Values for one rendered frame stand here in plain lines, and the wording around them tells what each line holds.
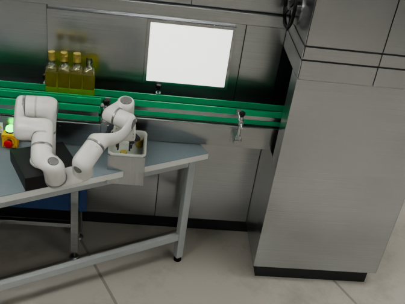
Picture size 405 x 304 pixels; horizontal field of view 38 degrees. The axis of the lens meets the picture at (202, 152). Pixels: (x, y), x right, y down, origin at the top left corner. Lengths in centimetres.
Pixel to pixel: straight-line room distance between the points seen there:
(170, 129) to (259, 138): 45
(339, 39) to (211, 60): 67
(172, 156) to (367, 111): 95
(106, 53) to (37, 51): 34
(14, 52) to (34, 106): 62
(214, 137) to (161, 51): 50
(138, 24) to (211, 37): 36
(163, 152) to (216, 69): 50
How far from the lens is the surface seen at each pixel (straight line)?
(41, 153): 235
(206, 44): 291
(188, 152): 289
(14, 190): 261
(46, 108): 248
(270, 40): 297
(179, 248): 330
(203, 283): 328
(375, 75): 274
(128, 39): 290
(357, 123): 284
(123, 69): 297
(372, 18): 263
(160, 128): 291
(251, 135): 296
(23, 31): 300
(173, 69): 296
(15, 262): 337
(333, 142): 287
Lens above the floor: 232
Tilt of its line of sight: 32 degrees down
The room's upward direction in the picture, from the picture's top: 8 degrees clockwise
